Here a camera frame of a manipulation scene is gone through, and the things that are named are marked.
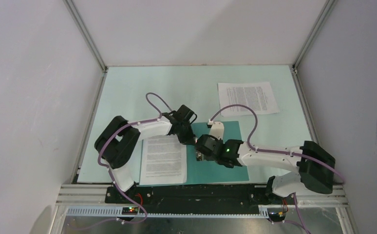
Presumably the teal file folder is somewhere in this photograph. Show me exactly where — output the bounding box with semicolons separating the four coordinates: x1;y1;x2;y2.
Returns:
139;121;250;186

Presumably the printed paper sheet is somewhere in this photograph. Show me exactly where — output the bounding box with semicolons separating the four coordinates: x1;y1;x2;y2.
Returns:
218;82;280;117
139;136;187;186

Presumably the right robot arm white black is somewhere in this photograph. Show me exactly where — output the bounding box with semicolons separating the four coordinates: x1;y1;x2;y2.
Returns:
194;135;337;204

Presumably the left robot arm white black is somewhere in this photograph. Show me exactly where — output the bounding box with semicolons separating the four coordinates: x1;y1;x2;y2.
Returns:
94;105;197;203

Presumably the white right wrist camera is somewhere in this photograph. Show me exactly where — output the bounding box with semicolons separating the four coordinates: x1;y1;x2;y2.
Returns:
207;119;225;139

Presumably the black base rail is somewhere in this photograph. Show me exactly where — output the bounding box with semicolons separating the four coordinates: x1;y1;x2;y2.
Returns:
104;183;297;215

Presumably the aluminium frame post left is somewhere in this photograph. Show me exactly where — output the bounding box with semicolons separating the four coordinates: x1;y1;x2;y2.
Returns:
63;0;107;73

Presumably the aluminium frame post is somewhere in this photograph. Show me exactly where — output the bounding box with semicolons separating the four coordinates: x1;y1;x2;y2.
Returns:
292;0;338;74
63;0;107;73

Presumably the white slotted cable duct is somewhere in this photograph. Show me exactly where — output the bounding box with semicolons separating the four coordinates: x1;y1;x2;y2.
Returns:
66;206;269;218

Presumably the aluminium frame post right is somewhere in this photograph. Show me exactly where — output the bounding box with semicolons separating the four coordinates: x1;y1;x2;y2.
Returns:
292;0;338;74

